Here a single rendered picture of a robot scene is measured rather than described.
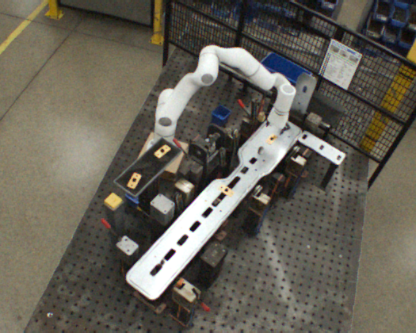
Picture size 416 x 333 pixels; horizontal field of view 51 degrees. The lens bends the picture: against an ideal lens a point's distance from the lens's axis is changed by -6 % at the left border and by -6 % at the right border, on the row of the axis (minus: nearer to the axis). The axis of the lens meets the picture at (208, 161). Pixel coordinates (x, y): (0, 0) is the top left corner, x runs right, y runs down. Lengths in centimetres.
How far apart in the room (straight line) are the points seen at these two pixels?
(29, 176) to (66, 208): 44
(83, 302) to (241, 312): 82
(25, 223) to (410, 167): 331
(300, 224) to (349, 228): 31
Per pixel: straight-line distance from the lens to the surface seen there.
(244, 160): 255
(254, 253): 260
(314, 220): 281
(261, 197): 238
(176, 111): 244
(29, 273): 335
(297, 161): 258
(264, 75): 230
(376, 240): 378
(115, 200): 217
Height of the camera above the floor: 299
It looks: 52 degrees down
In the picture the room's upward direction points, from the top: 10 degrees clockwise
